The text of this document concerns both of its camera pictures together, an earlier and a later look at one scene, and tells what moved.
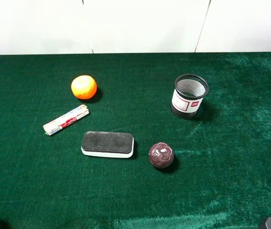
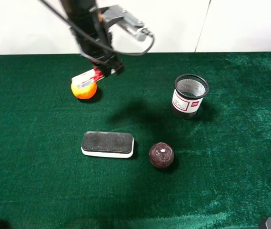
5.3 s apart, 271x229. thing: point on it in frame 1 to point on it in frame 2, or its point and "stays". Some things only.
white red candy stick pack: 52,127 to 87,77
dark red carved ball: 161,155 stays
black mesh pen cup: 189,89 stays
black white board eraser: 108,143 stays
